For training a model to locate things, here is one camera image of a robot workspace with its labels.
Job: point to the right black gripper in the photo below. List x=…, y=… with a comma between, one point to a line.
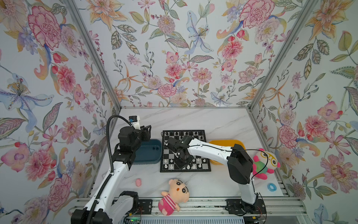
x=181, y=152

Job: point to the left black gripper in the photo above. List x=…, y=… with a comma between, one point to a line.
x=143, y=132

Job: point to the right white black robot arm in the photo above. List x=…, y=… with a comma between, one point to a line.
x=236, y=158

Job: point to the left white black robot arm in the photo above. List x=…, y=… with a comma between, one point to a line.
x=108, y=205

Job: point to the black and white chessboard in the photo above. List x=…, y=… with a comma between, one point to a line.
x=167, y=163

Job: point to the teal plastic tray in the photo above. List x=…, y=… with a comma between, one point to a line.
x=150, y=152

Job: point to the pink striped plush doll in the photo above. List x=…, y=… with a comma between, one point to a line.
x=170, y=202

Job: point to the small pink eraser toy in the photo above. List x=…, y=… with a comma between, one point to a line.
x=138, y=182

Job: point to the yellow plastic tray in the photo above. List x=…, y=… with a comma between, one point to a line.
x=227, y=143

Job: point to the pink green plush toy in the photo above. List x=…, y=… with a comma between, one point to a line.
x=264, y=163

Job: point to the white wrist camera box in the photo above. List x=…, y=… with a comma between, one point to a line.
x=135, y=121

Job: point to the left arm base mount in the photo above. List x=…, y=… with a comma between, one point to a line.
x=141, y=207

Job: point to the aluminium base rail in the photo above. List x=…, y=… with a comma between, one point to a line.
x=215, y=206

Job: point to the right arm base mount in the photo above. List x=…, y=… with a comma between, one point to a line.
x=241, y=208

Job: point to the blue ring sticker card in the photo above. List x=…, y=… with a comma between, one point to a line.
x=271, y=189

